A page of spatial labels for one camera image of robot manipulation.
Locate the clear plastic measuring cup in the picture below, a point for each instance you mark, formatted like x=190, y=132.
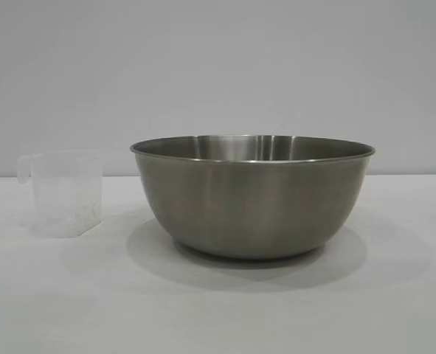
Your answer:
x=66, y=195

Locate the stainless steel mixing bowl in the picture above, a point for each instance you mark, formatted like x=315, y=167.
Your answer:
x=254, y=203

